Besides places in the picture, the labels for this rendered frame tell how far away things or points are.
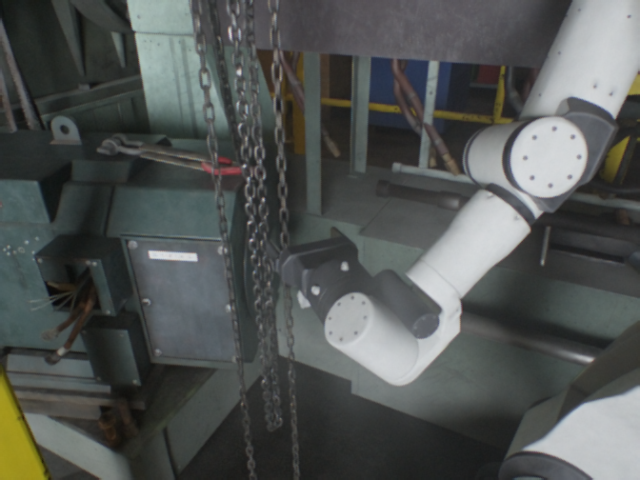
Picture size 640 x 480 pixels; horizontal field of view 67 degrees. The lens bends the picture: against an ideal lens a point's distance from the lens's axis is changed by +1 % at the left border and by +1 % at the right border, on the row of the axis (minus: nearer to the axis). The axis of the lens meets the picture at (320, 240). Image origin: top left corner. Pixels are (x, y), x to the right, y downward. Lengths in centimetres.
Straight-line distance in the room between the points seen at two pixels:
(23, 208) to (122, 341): 32
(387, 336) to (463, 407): 101
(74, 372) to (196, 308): 38
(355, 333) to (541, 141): 26
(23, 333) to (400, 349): 95
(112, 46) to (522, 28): 139
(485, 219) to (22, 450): 72
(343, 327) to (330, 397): 113
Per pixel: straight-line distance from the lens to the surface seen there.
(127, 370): 113
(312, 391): 166
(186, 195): 97
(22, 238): 112
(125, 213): 101
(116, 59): 200
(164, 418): 127
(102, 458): 149
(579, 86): 58
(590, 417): 70
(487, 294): 127
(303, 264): 65
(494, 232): 54
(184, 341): 110
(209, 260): 95
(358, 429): 157
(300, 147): 307
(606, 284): 125
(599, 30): 60
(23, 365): 135
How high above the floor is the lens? 122
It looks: 30 degrees down
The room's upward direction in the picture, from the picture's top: straight up
